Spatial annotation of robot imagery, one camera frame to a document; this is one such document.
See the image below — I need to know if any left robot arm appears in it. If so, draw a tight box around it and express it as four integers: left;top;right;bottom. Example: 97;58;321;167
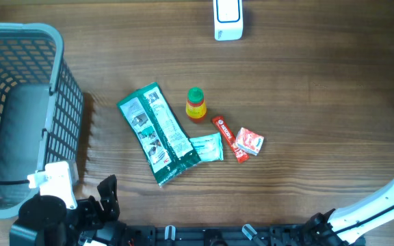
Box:
9;175;126;246

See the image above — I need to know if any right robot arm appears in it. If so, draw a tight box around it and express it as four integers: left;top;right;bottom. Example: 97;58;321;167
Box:
301;178;394;245

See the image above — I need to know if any green 3M gloves package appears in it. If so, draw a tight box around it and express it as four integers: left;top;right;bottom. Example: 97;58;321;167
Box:
117;82;201;187

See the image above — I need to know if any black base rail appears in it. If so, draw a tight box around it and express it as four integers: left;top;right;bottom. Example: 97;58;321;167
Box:
121;224;349;246

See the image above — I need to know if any sriracha bottle green cap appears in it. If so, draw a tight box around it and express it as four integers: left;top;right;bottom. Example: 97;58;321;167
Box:
185;87;208;124

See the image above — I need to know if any red tissue packet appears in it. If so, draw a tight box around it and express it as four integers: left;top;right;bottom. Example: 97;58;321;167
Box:
235;127;265;156

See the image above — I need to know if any grey plastic shopping basket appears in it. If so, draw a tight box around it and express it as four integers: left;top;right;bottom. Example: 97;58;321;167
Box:
0;23;84;219

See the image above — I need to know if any teal wet wipes pack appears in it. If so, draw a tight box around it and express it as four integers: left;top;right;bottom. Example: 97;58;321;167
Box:
189;133;224;162

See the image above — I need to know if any red Nescafe stick sachet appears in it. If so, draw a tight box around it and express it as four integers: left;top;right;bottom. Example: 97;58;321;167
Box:
211;115;249;163

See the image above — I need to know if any white barcode scanner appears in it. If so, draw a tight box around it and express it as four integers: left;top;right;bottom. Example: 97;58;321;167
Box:
213;0;244;42

